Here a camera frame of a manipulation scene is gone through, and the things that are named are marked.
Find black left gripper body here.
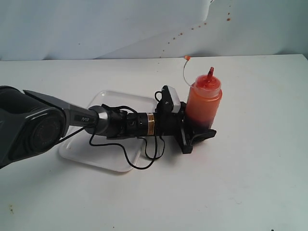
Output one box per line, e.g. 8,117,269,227
154,101,193,154

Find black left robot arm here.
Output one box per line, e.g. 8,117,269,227
0,86,216,167

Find red sauce squeeze bottle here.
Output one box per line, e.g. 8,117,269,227
182,67,222,129

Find white rectangular plastic tray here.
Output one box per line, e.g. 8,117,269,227
58,90,156,172

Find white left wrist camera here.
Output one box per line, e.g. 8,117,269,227
161,85,181,114

